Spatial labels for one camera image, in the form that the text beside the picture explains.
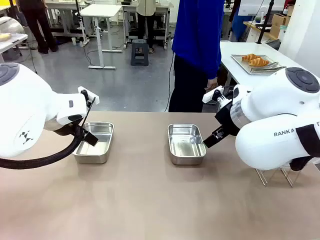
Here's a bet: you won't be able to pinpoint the black stand pole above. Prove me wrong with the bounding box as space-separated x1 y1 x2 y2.
256 0 275 45

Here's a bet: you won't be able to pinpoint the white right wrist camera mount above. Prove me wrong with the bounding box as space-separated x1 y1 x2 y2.
201 85 226 104

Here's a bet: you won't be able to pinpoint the black braided cable sleeve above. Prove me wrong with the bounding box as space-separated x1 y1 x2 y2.
0 126 86 171

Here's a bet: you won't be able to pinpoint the thin black cable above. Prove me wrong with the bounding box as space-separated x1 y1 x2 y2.
79 96 97 130

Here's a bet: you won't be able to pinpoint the white side table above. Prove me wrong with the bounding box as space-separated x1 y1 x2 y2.
219 39 305 87

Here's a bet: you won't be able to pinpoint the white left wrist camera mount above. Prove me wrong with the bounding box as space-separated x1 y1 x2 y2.
77 86 100 105

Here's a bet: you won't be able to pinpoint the golden croissant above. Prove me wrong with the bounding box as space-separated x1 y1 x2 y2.
241 53 261 62
248 57 270 67

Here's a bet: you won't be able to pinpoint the white height-adjustable desk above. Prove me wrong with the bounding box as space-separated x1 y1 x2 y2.
79 3 124 70

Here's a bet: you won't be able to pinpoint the steel rectangular container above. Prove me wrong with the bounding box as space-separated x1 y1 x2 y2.
167 123 208 166
72 121 115 165

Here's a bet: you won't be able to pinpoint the person's left hand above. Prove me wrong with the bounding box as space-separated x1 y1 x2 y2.
206 76 219 90

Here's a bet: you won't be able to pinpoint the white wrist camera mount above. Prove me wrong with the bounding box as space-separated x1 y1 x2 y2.
77 86 100 105
201 85 226 104

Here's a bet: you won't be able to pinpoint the white lab bench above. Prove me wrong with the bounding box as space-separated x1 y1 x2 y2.
44 0 91 46

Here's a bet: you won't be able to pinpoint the person in beige top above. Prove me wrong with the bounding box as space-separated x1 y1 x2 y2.
136 0 157 55

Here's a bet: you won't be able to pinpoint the metal wire lid rack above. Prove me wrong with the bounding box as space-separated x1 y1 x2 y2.
254 163 302 188

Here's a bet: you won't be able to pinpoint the steel baking tray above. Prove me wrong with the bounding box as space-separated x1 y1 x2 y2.
230 53 287 76

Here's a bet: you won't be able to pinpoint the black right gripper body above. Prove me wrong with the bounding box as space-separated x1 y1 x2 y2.
215 100 242 138

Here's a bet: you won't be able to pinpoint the clear plastic dome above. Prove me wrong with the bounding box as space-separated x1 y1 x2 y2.
0 16 27 35

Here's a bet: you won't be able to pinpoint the cardboard box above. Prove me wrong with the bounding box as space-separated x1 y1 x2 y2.
269 13 292 40

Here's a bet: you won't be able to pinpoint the black arm cable wrap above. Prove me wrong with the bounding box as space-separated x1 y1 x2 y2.
289 123 320 172

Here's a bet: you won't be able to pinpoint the person in black clothes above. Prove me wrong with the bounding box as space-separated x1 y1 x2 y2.
17 0 60 54

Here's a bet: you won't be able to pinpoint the thin black tripod pole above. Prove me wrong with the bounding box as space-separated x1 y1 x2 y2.
74 0 84 38

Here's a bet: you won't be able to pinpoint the person in blue sweater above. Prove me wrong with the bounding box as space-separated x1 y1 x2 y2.
168 0 225 113

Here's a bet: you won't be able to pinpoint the white table with dome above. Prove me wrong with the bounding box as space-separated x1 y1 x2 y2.
0 32 29 65

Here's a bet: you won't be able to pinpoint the black floor cable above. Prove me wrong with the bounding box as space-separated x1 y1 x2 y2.
163 49 176 113

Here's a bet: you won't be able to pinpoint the person's left forearm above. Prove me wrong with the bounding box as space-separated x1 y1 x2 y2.
203 47 225 80

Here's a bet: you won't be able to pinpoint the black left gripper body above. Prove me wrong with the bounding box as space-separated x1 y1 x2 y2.
63 121 87 141

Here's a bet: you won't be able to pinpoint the steel tongs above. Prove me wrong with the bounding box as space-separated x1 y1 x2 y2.
249 61 287 74

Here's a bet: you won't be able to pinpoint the black plastic stool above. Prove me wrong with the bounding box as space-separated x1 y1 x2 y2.
130 39 151 67

